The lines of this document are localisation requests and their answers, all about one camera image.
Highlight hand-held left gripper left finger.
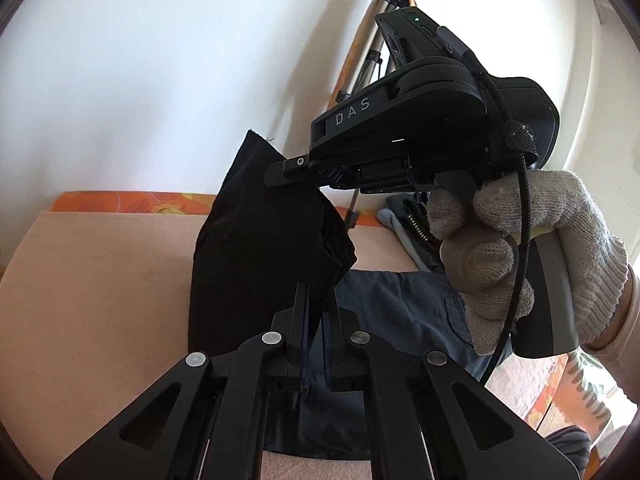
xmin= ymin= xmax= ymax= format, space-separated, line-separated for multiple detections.
xmin=52 ymin=283 xmax=312 ymax=480

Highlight orange floral bed sheet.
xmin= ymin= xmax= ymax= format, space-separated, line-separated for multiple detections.
xmin=519 ymin=352 xmax=617 ymax=442
xmin=49 ymin=189 xmax=393 ymax=232

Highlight dark blue pants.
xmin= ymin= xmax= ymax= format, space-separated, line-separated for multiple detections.
xmin=264 ymin=266 xmax=497 ymax=462

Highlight metal tripod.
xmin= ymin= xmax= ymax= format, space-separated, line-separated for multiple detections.
xmin=327 ymin=0 xmax=418 ymax=233

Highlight person's right hand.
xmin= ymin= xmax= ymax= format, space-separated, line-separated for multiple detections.
xmin=427 ymin=168 xmax=629 ymax=357

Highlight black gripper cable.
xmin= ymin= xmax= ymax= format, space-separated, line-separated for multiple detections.
xmin=436 ymin=24 xmax=537 ymax=386

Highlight light blue cloth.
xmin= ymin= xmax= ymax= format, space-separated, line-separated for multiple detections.
xmin=376 ymin=194 xmax=447 ymax=275

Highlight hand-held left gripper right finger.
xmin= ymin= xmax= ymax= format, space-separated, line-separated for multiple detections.
xmin=323 ymin=307 xmax=570 ymax=480

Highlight dark grey cloth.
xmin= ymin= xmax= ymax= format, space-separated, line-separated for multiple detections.
xmin=544 ymin=426 xmax=607 ymax=480

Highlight black pants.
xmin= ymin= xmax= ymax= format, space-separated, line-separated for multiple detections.
xmin=191 ymin=129 xmax=359 ymax=361

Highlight person's right forearm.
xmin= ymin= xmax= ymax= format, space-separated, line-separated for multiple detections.
xmin=579 ymin=262 xmax=640 ymax=407

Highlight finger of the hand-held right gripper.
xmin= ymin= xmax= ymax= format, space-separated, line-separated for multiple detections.
xmin=263 ymin=155 xmax=352 ymax=191

